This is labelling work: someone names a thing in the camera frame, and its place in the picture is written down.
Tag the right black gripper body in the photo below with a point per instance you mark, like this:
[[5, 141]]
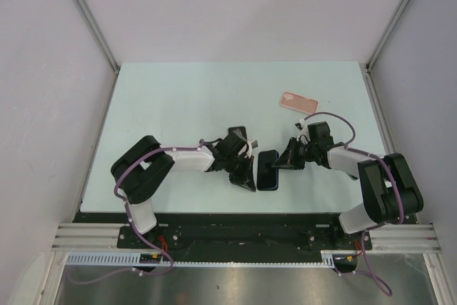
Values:
[[306, 151]]

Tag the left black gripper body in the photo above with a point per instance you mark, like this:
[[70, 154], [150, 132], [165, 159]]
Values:
[[236, 163]]

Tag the blue-edged black smartphone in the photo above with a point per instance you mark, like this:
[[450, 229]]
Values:
[[267, 171]]

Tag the pink phone case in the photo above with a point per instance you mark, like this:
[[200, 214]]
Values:
[[298, 103]]

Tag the white-edged black smartphone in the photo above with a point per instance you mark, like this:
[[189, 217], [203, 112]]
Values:
[[240, 130]]

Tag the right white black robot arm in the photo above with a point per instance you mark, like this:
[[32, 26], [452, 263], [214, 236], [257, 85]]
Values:
[[388, 188]]

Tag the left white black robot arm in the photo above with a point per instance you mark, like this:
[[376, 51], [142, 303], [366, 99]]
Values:
[[139, 173]]

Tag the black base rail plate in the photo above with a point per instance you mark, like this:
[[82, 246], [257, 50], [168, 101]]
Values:
[[248, 237]]

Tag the white slotted cable duct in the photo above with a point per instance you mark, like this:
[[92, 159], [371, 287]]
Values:
[[137, 259]]

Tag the right aluminium frame post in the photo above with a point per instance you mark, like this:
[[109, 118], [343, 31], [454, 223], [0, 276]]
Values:
[[392, 25]]

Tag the aluminium frame post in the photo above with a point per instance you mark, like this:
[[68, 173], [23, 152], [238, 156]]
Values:
[[392, 25], [97, 34]]

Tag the left aluminium frame post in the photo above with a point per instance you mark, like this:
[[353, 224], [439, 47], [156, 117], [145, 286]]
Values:
[[97, 34]]

